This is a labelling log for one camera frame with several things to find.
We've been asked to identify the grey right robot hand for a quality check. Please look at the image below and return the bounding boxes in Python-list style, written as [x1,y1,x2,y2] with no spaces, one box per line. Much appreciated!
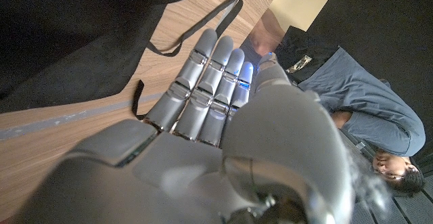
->
[9,27,356,224]

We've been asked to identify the black apron with straps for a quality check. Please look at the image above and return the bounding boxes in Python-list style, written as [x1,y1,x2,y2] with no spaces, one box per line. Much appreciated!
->
[0,0,244,122]

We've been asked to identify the person in blue shirt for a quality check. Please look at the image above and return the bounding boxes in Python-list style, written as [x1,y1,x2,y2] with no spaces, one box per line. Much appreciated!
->
[242,9,427,196]

